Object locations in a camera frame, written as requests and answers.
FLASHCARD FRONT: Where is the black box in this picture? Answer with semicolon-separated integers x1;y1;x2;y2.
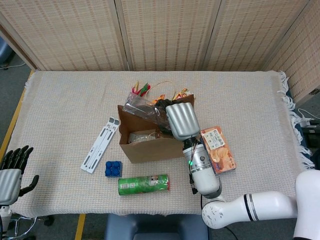
301;119;320;156

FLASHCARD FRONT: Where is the blue toy building block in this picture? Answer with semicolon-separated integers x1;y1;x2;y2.
104;160;123;178

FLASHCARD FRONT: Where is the woven bamboo screen panel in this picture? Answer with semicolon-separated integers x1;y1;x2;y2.
202;0;313;72
263;0;320;103
0;0;126;72
114;0;222;72

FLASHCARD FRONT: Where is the blue padded chair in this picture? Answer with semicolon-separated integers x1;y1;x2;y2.
103;214;210;240

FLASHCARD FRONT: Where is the white floor cable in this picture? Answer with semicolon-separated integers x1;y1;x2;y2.
0;62;26;71

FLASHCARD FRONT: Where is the clear plastic water bottle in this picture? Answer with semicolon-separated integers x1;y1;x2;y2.
123;91;173;131

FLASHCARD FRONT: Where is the orange snack packet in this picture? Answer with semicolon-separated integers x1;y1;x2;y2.
149;93;166;105

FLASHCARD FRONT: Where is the white folding stand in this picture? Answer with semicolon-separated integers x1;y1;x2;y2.
79;116;120;174

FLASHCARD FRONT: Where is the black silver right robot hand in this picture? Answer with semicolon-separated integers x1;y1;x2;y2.
152;98;202;141

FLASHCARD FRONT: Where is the chrome stool base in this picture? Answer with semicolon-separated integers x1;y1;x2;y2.
9;216;54;240

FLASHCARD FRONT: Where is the orange blue cookie box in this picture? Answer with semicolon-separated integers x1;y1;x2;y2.
199;125;237;175

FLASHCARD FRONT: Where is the beige woven tablecloth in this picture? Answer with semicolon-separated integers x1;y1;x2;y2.
11;69;316;219

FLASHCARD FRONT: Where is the white green snack packet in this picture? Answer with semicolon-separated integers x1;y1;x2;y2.
128;132;152;144

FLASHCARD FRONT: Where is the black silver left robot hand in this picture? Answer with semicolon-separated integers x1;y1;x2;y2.
0;144;40;205

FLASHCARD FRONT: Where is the brown paper bag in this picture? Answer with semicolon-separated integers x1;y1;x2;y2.
117;81;198;165

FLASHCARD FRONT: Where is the blue grey office chair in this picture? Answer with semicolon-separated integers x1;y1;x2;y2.
0;37;13;65

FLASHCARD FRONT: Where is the green chips can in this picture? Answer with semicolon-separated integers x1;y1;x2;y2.
117;174;172;197

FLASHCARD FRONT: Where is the colourful feather shuttlecock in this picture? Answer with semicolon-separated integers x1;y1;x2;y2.
131;80;152;97

